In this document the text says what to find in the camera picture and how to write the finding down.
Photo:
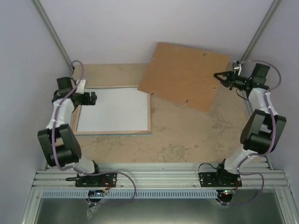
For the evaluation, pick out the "aluminium corner post right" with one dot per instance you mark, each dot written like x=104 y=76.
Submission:
x=262 y=27

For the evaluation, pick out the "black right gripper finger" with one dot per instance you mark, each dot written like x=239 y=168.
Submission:
x=225 y=82
x=222 y=74

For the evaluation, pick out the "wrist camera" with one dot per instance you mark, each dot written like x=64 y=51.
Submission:
x=237 y=68
x=80 y=86

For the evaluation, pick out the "slotted grey cable duct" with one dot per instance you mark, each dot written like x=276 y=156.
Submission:
x=139 y=194

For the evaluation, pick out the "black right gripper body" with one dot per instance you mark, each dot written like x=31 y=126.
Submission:
x=238 y=83

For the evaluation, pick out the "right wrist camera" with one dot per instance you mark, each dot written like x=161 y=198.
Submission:
x=237 y=68

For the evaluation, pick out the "aluminium rail platform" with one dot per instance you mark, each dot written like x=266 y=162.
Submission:
x=164 y=176

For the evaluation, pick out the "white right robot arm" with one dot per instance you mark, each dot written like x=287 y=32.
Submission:
x=264 y=127

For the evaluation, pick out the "controller board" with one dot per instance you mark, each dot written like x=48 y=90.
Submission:
x=98 y=193
x=228 y=191

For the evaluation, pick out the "aluminium corner post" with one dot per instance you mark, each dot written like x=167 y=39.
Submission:
x=46 y=20
x=262 y=27

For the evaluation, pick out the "left controller board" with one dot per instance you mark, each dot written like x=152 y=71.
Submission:
x=98 y=193

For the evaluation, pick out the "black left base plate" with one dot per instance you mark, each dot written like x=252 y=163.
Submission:
x=105 y=181

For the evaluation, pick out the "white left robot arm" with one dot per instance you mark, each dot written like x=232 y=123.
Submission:
x=59 y=143

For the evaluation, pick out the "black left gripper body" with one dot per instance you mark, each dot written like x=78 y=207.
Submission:
x=86 y=101

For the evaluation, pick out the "brown frame backing board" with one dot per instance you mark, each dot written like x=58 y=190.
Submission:
x=184 y=75

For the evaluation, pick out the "sunflower photo print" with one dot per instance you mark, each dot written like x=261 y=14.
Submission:
x=116 y=109

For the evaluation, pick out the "blue wooden picture frame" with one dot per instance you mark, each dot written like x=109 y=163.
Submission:
x=149 y=116

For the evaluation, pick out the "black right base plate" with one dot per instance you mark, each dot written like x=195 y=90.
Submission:
x=219 y=178

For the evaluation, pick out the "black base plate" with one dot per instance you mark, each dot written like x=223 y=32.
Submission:
x=105 y=181
x=219 y=178

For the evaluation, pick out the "right controller board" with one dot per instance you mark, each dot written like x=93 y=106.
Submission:
x=228 y=191

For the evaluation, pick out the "aluminium corner post left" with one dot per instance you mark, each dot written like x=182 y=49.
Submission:
x=46 y=20

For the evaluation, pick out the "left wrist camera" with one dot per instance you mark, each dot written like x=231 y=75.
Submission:
x=80 y=86

